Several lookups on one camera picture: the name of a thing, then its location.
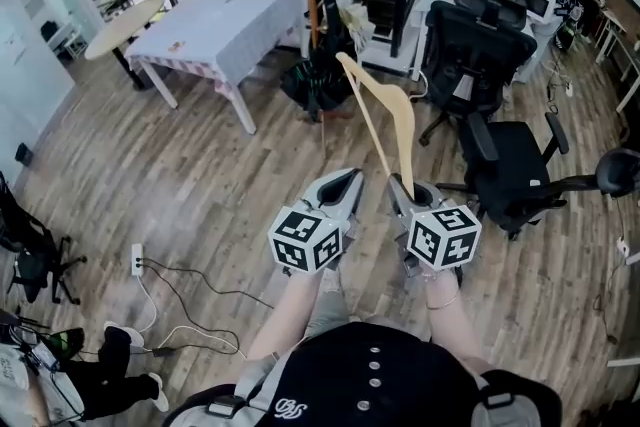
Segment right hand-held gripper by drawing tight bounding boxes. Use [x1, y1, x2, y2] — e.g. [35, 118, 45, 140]
[387, 172, 484, 278]

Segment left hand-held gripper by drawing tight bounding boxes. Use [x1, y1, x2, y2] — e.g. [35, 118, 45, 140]
[267, 167, 365, 276]

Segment wooden clothes hanger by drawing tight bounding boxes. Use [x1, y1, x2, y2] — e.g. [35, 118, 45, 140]
[335, 51, 430, 197]

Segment person's right forearm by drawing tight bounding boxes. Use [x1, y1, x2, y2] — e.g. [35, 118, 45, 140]
[422, 267, 485, 362]

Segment person's left forearm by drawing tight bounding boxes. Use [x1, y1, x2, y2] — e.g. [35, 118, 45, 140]
[246, 267, 346, 362]

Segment person's grey shorts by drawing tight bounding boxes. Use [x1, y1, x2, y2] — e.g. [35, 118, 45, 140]
[303, 269, 362, 342]

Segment black reclined office chair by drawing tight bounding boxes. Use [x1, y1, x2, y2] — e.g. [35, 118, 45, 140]
[436, 111, 640, 242]

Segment person's grey top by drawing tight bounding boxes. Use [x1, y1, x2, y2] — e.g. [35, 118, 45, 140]
[162, 349, 565, 427]

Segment black cap with buttons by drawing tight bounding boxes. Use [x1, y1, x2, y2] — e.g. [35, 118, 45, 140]
[272, 321, 482, 427]

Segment black bag with green stripes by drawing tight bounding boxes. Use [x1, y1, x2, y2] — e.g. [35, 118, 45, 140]
[279, 0, 359, 124]

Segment white power strip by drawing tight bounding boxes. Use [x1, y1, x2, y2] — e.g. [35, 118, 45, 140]
[130, 242, 146, 278]

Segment black office chair with headrest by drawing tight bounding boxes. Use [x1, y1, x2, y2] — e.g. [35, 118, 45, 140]
[418, 0, 539, 147]

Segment white bag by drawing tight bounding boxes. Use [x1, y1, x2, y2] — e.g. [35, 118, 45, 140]
[343, 2, 377, 52]

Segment table with white tablecloth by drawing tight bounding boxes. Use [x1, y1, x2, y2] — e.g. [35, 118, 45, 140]
[124, 0, 308, 137]

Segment round beige table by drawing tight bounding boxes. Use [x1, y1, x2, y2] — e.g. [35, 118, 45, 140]
[83, 0, 167, 92]

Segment wooden desk with white legs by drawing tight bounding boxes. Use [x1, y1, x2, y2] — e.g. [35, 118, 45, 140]
[593, 0, 640, 116]

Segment thin wrist bracelet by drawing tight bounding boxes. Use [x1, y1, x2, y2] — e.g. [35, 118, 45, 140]
[426, 290, 460, 312]

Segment black floor cable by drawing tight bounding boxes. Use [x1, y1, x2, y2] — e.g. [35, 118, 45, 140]
[141, 256, 276, 357]

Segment white floor cable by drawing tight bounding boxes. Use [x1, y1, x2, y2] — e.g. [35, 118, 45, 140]
[136, 274, 247, 361]

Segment white cable bundle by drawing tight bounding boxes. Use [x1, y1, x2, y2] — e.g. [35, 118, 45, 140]
[545, 57, 575, 117]

